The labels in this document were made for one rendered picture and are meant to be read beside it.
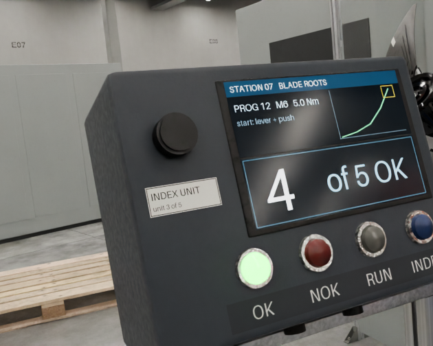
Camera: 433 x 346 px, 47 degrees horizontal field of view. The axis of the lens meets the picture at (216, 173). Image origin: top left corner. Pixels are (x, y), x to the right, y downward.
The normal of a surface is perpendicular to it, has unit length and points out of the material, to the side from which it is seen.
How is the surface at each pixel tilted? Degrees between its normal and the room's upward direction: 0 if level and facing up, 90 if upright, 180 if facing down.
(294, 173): 75
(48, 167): 90
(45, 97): 90
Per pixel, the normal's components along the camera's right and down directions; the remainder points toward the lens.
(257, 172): 0.38, -0.20
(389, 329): -0.90, 0.14
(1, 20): 0.62, 0.03
